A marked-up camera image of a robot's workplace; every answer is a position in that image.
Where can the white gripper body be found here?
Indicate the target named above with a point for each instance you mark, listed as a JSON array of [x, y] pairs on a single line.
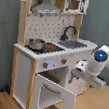
[[80, 71]]

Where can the white oven door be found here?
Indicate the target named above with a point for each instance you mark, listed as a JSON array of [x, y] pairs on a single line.
[[47, 93]]

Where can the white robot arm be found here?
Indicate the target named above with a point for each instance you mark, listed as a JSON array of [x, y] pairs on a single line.
[[89, 70]]

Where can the wooden toy kitchen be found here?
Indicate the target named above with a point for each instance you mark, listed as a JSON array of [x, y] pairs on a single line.
[[27, 64]]

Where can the grey toy sink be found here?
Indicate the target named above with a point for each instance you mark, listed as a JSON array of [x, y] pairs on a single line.
[[71, 44]]

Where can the red left oven knob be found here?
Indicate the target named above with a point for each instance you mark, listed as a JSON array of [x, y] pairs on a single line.
[[45, 65]]

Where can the black toy faucet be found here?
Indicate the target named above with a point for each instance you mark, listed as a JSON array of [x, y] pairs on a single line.
[[68, 31]]

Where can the black toy stovetop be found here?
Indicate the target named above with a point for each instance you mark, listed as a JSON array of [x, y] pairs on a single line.
[[49, 48]]

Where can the silver toy pot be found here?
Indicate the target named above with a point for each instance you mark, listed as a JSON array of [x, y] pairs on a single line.
[[37, 44]]

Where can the grey range hood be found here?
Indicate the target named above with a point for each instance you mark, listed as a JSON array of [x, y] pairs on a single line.
[[46, 7]]

